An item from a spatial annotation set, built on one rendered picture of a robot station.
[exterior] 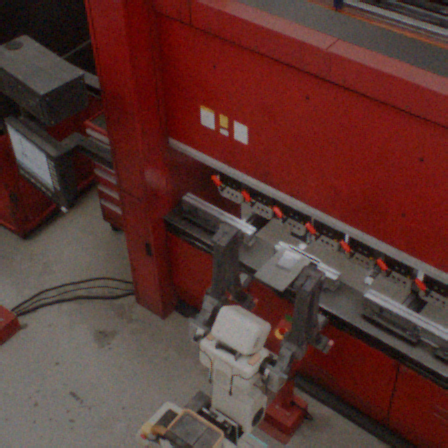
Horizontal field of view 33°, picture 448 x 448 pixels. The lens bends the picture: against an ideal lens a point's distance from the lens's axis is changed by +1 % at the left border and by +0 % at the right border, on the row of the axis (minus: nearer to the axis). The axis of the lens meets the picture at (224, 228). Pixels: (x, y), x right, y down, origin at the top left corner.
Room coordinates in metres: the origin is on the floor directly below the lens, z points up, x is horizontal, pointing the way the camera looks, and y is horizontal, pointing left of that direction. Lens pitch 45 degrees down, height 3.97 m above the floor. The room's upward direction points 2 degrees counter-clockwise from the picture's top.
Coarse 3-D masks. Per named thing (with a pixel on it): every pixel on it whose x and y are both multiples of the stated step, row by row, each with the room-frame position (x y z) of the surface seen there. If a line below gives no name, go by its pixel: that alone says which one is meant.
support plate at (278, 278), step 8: (280, 256) 2.75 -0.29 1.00; (272, 264) 2.70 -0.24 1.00; (296, 264) 2.69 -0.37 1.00; (304, 264) 2.69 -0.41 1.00; (264, 272) 2.64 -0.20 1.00; (272, 272) 2.64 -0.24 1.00; (280, 272) 2.64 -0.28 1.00; (288, 272) 2.63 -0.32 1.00; (296, 272) 2.63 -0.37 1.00; (264, 280) 2.59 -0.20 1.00; (272, 280) 2.58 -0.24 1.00; (280, 280) 2.58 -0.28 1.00; (288, 280) 2.58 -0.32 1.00; (280, 288) 2.53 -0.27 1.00
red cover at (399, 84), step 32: (160, 0) 3.24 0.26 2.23; (192, 0) 3.12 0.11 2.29; (224, 0) 3.09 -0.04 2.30; (224, 32) 3.01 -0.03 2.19; (256, 32) 2.89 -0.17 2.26; (288, 32) 2.81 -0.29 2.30; (320, 32) 2.80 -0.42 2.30; (288, 64) 2.79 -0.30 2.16; (320, 64) 2.68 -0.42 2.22; (352, 64) 2.59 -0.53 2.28; (384, 64) 2.55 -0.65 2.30; (384, 96) 2.49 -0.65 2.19; (416, 96) 2.41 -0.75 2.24
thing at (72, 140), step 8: (72, 136) 3.57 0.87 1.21; (80, 136) 3.57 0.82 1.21; (64, 144) 3.50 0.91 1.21; (72, 144) 3.50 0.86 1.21; (80, 144) 3.50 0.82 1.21; (88, 144) 3.49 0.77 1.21; (96, 144) 3.49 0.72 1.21; (72, 152) 3.50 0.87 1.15; (80, 152) 3.50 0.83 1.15; (88, 152) 3.50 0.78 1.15; (96, 152) 3.42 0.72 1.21; (104, 152) 3.42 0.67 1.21; (96, 160) 3.42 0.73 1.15; (104, 160) 3.42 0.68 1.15; (112, 160) 3.34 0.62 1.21; (112, 168) 3.35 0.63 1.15
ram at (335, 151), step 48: (192, 48) 3.16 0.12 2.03; (240, 48) 2.97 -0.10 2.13; (192, 96) 3.17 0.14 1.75; (240, 96) 2.97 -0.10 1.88; (288, 96) 2.80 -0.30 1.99; (336, 96) 2.65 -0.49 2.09; (192, 144) 3.18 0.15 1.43; (240, 144) 2.98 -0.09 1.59; (288, 144) 2.79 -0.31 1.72; (336, 144) 2.63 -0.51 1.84; (384, 144) 2.49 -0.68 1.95; (432, 144) 2.36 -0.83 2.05; (288, 192) 2.79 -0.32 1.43; (336, 192) 2.62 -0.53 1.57; (384, 192) 2.47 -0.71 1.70; (432, 192) 2.33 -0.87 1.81; (384, 240) 2.44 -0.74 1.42; (432, 240) 2.30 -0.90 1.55
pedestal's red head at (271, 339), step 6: (282, 324) 2.47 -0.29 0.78; (288, 324) 2.47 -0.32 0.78; (270, 336) 2.39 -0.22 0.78; (270, 342) 2.37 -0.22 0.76; (276, 342) 2.35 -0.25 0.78; (270, 348) 2.37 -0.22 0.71; (276, 348) 2.35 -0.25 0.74; (312, 348) 2.37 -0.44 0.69; (276, 354) 2.34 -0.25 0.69; (306, 354) 2.33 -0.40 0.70; (294, 360) 2.29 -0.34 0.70; (300, 360) 2.29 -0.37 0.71; (294, 366) 2.27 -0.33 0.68
